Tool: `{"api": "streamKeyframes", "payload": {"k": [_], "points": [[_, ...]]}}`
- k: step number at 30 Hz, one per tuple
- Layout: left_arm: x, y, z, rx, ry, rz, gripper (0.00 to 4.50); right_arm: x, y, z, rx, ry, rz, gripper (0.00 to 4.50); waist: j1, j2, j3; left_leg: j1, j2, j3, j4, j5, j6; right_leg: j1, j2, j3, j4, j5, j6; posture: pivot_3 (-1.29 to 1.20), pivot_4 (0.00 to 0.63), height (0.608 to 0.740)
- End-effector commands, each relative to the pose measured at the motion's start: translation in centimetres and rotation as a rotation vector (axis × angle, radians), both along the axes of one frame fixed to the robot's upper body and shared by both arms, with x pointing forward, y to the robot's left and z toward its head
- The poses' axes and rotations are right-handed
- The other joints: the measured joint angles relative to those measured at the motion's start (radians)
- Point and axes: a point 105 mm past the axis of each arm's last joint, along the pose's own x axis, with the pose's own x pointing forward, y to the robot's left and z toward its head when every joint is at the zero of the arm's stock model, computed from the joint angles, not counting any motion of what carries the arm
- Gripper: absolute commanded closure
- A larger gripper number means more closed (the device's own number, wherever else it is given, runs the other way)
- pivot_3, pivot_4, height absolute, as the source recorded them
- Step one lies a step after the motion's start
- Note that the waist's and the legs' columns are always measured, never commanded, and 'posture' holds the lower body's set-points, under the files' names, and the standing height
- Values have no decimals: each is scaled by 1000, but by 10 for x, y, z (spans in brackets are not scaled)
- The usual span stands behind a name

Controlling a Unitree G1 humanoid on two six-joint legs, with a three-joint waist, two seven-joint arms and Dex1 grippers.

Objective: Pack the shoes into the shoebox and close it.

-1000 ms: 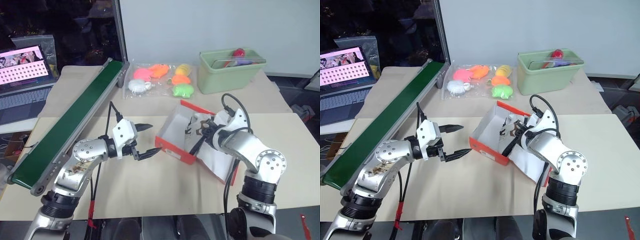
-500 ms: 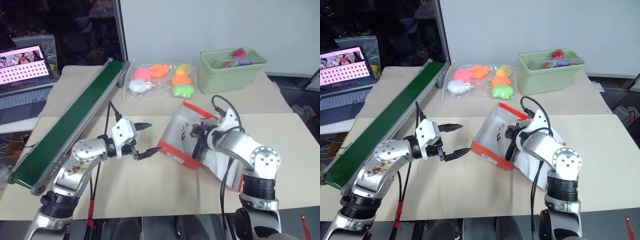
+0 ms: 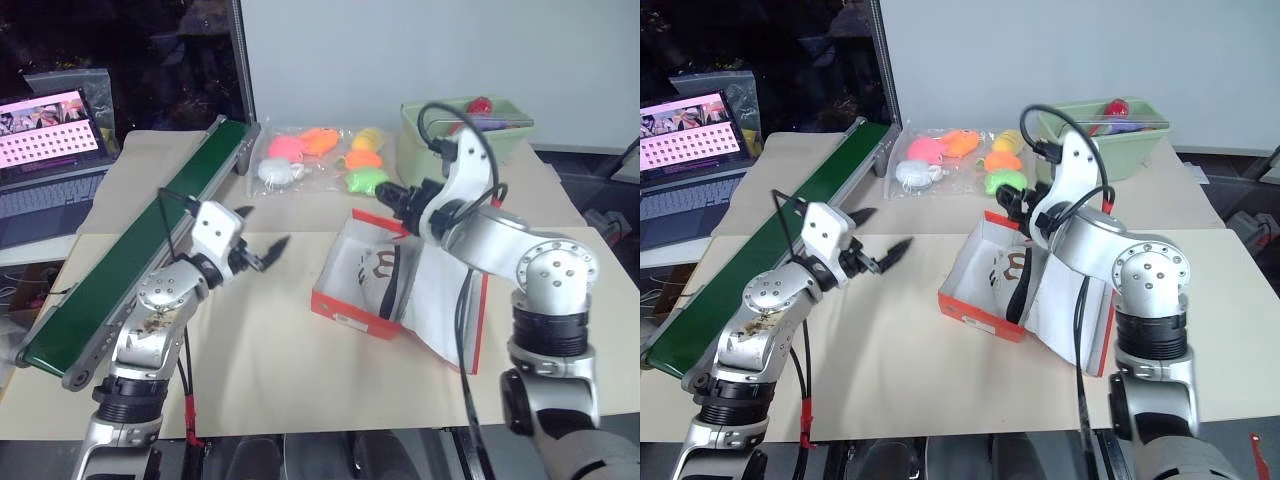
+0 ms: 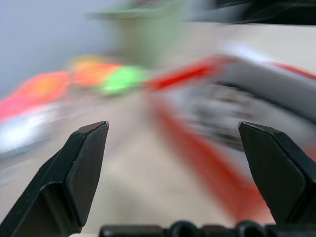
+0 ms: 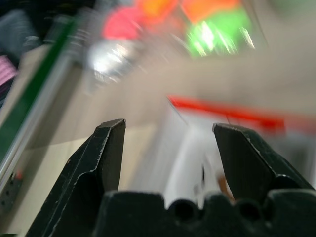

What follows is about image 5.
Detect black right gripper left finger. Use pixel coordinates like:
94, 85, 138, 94
25, 118, 126, 237

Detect silver conveyor frame rail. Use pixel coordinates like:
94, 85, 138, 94
0, 55, 75, 188

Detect silver metallic round object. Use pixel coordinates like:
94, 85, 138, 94
86, 39, 139, 86

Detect green conveyor belt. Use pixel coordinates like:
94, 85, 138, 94
0, 18, 81, 165

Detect white shoebox with red rim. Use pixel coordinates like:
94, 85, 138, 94
145, 95, 316, 205

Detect pink striped cloth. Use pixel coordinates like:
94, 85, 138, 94
0, 54, 18, 91

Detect white power strip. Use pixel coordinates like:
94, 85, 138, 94
0, 170, 24, 214

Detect pink round object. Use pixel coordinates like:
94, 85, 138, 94
102, 6, 145, 41

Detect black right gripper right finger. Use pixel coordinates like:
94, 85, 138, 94
212, 122, 315, 206

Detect green snack packet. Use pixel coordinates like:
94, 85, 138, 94
181, 0, 256, 59

